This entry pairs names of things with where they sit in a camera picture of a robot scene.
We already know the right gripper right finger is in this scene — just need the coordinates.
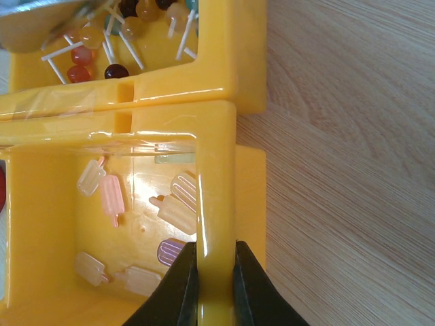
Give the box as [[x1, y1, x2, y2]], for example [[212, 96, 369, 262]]
[[233, 241, 308, 325]]

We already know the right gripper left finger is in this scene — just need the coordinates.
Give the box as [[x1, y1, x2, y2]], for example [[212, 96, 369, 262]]
[[124, 242, 199, 325]]

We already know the yellow popsicle candy bin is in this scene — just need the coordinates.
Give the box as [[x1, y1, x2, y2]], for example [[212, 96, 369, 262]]
[[1, 101, 266, 325]]

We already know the yellow lollipop bin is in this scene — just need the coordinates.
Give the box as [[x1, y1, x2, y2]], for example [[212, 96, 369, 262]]
[[1, 1, 266, 121]]

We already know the metal scoop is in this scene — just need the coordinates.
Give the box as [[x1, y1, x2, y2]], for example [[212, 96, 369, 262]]
[[1, 0, 107, 53]]

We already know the red round lid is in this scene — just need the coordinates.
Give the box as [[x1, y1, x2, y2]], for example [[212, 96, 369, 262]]
[[0, 166, 7, 212]]

